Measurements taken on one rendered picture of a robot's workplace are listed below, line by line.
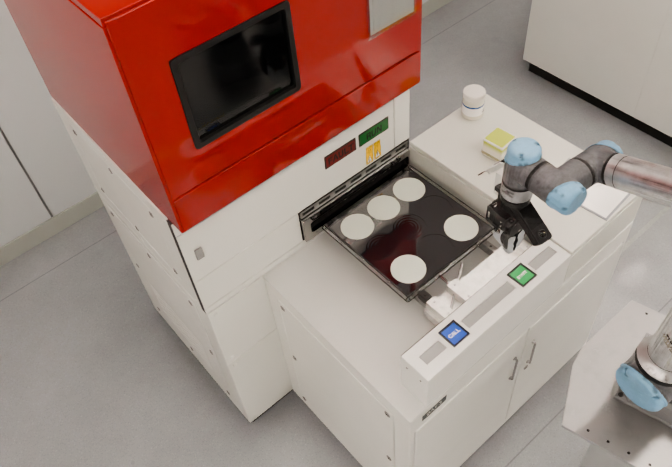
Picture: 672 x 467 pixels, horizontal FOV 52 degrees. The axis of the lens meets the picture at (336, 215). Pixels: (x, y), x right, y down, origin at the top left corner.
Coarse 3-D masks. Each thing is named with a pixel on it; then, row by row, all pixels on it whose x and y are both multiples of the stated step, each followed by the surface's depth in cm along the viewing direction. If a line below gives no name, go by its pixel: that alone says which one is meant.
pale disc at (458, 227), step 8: (456, 216) 204; (464, 216) 203; (448, 224) 202; (456, 224) 202; (464, 224) 201; (472, 224) 201; (448, 232) 200; (456, 232) 200; (464, 232) 199; (472, 232) 199; (464, 240) 197
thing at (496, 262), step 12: (504, 252) 196; (516, 252) 196; (480, 264) 194; (492, 264) 193; (504, 264) 193; (468, 276) 191; (480, 276) 191; (492, 276) 191; (468, 288) 189; (444, 300) 187; (456, 300) 186
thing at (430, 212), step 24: (384, 192) 212; (432, 192) 211; (408, 216) 205; (432, 216) 204; (360, 240) 200; (384, 240) 200; (408, 240) 199; (432, 240) 198; (456, 240) 198; (384, 264) 194; (432, 264) 193; (408, 288) 188
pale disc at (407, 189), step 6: (402, 180) 215; (408, 180) 215; (414, 180) 214; (396, 186) 213; (402, 186) 213; (408, 186) 213; (414, 186) 213; (420, 186) 213; (396, 192) 212; (402, 192) 212; (408, 192) 211; (414, 192) 211; (420, 192) 211; (402, 198) 210; (408, 198) 210; (414, 198) 210
